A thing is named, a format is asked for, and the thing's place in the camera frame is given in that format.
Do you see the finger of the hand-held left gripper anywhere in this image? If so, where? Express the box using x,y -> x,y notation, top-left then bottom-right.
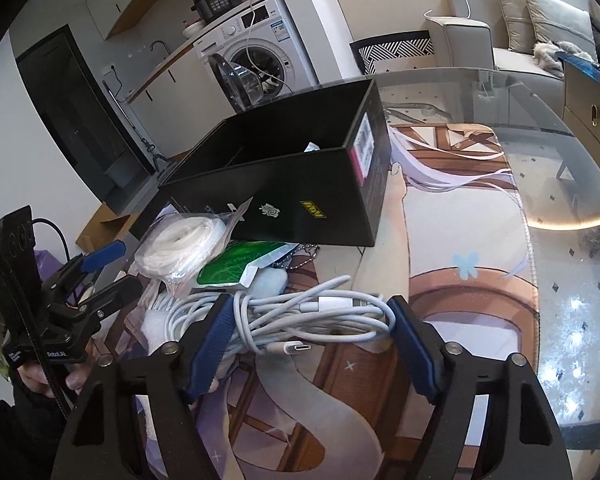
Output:
52,275 -> 144,333
42,241 -> 127,306

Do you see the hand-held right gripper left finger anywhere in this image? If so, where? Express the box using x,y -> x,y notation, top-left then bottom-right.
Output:
55,294 -> 233,480

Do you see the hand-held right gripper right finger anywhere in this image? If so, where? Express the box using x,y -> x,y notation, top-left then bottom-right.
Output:
386,294 -> 574,480

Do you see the clear bag of white tubing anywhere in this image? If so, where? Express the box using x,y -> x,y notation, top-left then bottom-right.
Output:
134,197 -> 254,293

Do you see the white charging cable bundle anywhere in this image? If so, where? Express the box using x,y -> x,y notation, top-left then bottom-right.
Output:
145,275 -> 398,362

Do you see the black cardboard box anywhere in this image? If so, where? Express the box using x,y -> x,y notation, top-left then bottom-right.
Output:
157,77 -> 393,248

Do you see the person's left hand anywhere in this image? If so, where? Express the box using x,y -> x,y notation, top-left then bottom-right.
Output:
12,355 -> 93,402

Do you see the brown cardboard box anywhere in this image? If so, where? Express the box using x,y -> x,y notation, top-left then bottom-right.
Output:
75,202 -> 151,256

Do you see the purple plastic bag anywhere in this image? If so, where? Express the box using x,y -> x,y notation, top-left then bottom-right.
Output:
32,249 -> 96,306

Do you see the printed desk mat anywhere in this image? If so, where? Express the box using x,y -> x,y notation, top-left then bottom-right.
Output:
115,105 -> 542,480

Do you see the green packet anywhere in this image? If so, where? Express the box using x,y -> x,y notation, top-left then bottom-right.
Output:
196,240 -> 299,289

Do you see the grey bucket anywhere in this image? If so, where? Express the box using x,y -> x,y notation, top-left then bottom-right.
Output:
105,157 -> 149,189

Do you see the grey floor mop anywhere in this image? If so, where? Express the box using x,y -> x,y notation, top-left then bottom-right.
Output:
105,80 -> 174,167

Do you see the dark glass door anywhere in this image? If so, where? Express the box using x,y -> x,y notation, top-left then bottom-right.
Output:
15,25 -> 156,202

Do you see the white kitchen counter cabinet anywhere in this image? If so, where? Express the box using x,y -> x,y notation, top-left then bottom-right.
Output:
127,40 -> 222,107

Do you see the kitchen faucet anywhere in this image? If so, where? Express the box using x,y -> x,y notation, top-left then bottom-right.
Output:
150,40 -> 174,64

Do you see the white washing machine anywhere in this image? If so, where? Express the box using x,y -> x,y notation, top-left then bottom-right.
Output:
192,0 -> 319,116

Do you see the black pressure cooker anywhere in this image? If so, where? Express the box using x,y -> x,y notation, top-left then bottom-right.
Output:
190,0 -> 241,25

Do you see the beige sideboard cabinet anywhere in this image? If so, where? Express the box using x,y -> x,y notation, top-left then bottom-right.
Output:
562,57 -> 600,162

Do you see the black white patterned chair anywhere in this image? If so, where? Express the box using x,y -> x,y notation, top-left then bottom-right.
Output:
351,31 -> 436,77

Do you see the beige sofa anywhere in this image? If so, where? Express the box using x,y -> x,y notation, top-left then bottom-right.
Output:
440,0 -> 600,94

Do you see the grey furry cloth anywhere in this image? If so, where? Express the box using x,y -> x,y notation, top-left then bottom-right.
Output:
532,39 -> 594,79

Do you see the blue flat box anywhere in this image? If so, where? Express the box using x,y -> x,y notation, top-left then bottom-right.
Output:
555,50 -> 600,89

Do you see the grey throw pillow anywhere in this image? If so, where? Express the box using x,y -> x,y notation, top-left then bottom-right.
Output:
487,0 -> 538,54
515,0 -> 599,61

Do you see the white hanging cable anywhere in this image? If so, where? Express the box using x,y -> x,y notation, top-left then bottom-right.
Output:
232,0 -> 289,92

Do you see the white charger cable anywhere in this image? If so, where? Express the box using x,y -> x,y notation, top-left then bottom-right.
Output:
424,0 -> 471,24

